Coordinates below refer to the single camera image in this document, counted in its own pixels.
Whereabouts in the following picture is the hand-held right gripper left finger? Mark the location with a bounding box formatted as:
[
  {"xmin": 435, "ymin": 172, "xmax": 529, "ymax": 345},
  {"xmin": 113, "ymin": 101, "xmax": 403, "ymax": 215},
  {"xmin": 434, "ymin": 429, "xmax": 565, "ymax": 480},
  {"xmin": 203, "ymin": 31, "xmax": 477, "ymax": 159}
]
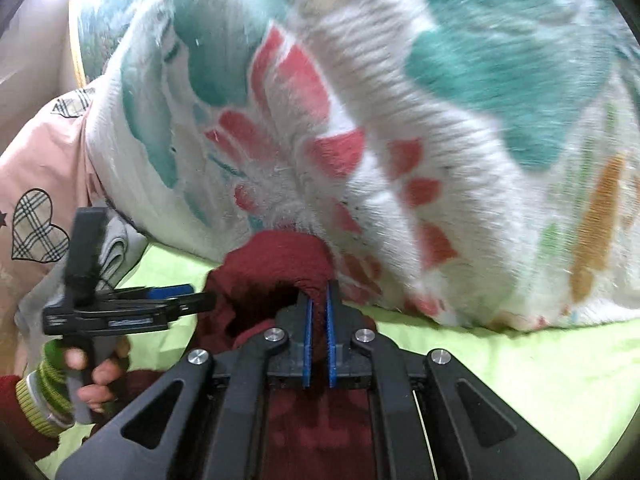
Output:
[{"xmin": 55, "ymin": 290, "xmax": 314, "ymax": 480}]

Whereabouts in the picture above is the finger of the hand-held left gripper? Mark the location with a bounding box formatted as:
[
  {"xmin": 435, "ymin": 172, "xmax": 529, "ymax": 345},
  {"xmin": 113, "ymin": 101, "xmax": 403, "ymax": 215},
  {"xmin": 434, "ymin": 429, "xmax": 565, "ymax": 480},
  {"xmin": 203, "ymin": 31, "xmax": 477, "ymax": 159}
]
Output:
[
  {"xmin": 148, "ymin": 293, "xmax": 217, "ymax": 317},
  {"xmin": 114, "ymin": 283, "xmax": 196, "ymax": 302}
]

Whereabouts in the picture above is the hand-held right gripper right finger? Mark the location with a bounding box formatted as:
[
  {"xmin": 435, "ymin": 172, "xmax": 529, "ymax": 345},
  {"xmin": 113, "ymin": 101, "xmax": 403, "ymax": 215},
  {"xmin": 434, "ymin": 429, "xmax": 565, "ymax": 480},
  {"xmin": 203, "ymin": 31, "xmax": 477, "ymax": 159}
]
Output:
[{"xmin": 327, "ymin": 280, "xmax": 581, "ymax": 480}]

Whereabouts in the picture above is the dark red knit sweater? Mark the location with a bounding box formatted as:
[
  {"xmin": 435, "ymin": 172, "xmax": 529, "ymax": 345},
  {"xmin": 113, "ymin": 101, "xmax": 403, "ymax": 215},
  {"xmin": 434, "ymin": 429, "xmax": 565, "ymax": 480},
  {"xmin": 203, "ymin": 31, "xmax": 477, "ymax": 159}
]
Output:
[{"xmin": 115, "ymin": 230, "xmax": 382, "ymax": 480}]

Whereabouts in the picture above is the person's left forearm striped cuff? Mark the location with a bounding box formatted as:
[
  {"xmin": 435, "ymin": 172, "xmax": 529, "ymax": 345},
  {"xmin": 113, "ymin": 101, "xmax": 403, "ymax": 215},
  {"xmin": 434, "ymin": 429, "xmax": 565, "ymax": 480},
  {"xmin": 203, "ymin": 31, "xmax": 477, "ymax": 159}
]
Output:
[{"xmin": 0, "ymin": 339, "xmax": 77, "ymax": 463}]

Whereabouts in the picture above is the person's left hand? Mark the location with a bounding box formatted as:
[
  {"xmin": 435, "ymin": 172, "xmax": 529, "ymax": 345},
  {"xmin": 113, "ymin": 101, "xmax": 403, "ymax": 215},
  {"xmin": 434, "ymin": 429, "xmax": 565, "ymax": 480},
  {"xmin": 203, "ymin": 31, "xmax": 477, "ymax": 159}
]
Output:
[{"xmin": 62, "ymin": 336, "xmax": 132, "ymax": 414}]

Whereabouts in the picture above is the grey folded cloth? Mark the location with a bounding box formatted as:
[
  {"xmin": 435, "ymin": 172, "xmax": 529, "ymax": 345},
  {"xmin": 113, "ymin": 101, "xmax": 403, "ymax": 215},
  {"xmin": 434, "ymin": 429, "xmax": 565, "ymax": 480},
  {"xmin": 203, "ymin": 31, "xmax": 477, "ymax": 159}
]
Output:
[{"xmin": 15, "ymin": 214, "xmax": 151, "ymax": 343}]

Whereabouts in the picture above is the pink heart print quilt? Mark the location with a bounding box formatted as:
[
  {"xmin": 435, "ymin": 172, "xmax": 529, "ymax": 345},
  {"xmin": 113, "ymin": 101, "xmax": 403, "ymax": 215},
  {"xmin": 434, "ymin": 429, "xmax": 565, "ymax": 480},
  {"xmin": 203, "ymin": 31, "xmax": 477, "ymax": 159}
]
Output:
[{"xmin": 0, "ymin": 87, "xmax": 117, "ymax": 376}]

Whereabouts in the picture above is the light green bed sheet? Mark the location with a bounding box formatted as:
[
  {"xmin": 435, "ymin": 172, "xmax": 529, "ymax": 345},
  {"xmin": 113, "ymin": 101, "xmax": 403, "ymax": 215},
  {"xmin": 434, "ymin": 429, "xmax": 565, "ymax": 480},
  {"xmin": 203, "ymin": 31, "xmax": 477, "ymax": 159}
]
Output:
[{"xmin": 35, "ymin": 242, "xmax": 640, "ymax": 480}]

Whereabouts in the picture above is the beige headboard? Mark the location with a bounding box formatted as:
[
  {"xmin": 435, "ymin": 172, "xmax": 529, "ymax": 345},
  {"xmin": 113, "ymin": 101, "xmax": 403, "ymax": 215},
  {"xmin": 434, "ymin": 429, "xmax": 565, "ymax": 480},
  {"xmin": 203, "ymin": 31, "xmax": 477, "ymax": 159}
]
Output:
[{"xmin": 0, "ymin": 0, "xmax": 78, "ymax": 153}]

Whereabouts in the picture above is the gold framed picture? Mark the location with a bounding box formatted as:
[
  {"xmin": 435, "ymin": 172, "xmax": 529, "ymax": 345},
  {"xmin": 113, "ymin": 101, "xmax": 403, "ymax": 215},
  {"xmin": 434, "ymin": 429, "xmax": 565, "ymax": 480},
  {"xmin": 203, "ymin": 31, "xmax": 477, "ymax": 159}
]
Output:
[{"xmin": 67, "ymin": 0, "xmax": 156, "ymax": 89}]

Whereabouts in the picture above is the white floral blanket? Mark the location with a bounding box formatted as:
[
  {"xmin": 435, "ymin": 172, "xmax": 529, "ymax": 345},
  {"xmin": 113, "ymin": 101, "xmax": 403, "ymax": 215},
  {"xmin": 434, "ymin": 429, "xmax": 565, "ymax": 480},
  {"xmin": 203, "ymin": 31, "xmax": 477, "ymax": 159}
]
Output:
[{"xmin": 75, "ymin": 0, "xmax": 640, "ymax": 334}]

